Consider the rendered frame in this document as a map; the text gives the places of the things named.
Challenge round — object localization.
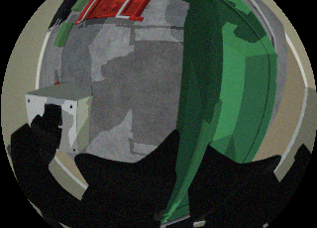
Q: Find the red plastic tray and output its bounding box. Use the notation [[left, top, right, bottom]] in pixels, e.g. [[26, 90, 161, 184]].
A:
[[74, 0, 151, 25]]

